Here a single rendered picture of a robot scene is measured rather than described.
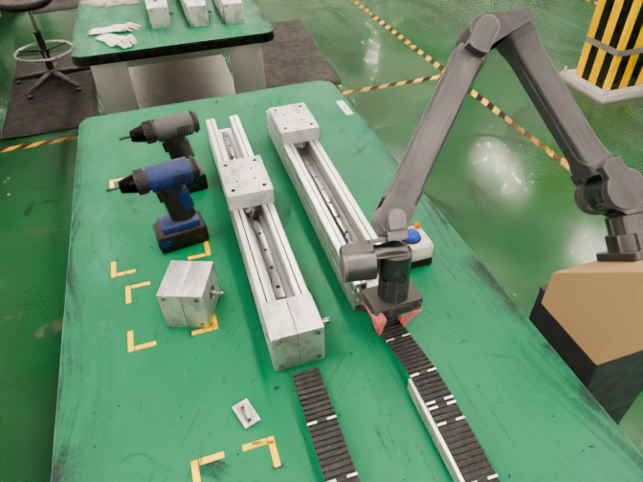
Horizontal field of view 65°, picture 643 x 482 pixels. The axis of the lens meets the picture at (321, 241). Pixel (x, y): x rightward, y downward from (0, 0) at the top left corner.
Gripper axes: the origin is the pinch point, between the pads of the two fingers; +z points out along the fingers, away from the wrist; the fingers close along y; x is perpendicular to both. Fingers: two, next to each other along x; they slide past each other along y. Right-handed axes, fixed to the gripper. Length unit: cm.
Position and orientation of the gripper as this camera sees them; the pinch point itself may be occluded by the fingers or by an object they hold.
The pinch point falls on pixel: (389, 326)
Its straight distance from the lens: 103.9
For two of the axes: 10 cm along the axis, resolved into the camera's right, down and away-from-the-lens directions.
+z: 0.2, 8.0, 6.0
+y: -9.3, 2.4, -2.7
